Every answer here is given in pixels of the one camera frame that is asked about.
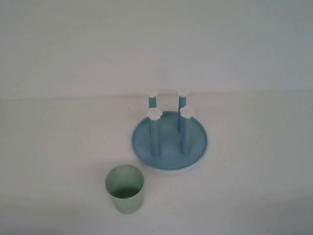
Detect light green plastic cup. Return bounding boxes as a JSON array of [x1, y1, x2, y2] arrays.
[[105, 164, 145, 215]]

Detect blue cup stand white caps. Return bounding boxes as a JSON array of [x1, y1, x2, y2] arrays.
[[132, 86, 209, 175]]

